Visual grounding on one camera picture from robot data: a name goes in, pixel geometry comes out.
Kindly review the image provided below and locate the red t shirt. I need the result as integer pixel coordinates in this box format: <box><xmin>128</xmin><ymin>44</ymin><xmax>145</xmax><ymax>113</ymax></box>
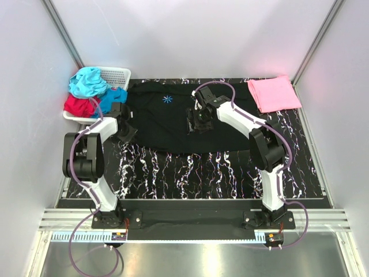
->
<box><xmin>63</xmin><ymin>94</ymin><xmax>96</xmax><ymax>118</ymax></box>

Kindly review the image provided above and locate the black marble pattern mat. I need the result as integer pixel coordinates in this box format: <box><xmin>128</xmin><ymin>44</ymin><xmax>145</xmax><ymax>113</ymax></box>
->
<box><xmin>66</xmin><ymin>77</ymin><xmax>324</xmax><ymax>200</ymax></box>

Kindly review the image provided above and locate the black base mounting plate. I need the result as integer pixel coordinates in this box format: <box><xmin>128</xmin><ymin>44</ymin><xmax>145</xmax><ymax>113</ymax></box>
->
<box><xmin>92</xmin><ymin>199</ymin><xmax>296</xmax><ymax>242</ymax></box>

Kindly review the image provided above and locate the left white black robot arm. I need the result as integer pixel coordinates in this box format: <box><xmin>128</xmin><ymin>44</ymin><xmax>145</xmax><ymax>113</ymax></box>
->
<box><xmin>62</xmin><ymin>102</ymin><xmax>137</xmax><ymax>229</ymax></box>

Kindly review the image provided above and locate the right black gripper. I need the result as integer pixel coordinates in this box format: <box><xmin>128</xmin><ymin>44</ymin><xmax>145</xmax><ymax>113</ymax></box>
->
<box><xmin>186</xmin><ymin>107</ymin><xmax>213</xmax><ymax>136</ymax></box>

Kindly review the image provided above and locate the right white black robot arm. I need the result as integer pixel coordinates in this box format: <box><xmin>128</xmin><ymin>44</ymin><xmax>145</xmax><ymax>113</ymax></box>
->
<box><xmin>187</xmin><ymin>83</ymin><xmax>288</xmax><ymax>229</ymax></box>

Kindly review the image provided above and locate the light blue t shirt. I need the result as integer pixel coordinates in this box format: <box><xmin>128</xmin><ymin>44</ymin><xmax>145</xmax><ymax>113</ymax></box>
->
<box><xmin>68</xmin><ymin>67</ymin><xmax>112</xmax><ymax>99</ymax></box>

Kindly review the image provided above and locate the black t shirt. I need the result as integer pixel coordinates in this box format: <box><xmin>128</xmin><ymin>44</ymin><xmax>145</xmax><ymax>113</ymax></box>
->
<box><xmin>126</xmin><ymin>81</ymin><xmax>250</xmax><ymax>154</ymax></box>

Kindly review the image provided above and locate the white plastic basket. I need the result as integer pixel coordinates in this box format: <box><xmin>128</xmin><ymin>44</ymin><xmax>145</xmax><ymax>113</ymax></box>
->
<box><xmin>62</xmin><ymin>66</ymin><xmax>131</xmax><ymax>125</ymax></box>

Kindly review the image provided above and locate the right orange connector box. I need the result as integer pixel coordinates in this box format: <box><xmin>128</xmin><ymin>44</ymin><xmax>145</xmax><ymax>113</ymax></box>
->
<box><xmin>266</xmin><ymin>233</ymin><xmax>284</xmax><ymax>247</ymax></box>

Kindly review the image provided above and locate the folded pink t shirt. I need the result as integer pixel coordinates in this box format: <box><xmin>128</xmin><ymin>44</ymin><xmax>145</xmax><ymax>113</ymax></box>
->
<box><xmin>247</xmin><ymin>76</ymin><xmax>302</xmax><ymax>113</ymax></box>

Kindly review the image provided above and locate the orange connector box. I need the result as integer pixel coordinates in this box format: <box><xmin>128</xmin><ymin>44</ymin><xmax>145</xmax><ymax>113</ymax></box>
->
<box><xmin>111</xmin><ymin>232</ymin><xmax>127</xmax><ymax>241</ymax></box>
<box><xmin>266</xmin><ymin>233</ymin><xmax>284</xmax><ymax>247</ymax></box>

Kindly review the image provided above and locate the left orange connector box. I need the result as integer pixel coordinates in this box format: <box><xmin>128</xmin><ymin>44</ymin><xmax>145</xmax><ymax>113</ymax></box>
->
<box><xmin>111</xmin><ymin>232</ymin><xmax>127</xmax><ymax>241</ymax></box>

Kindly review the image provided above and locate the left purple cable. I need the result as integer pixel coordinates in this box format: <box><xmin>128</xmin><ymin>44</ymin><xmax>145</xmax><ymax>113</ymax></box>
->
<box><xmin>67</xmin><ymin>97</ymin><xmax>125</xmax><ymax>274</ymax></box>

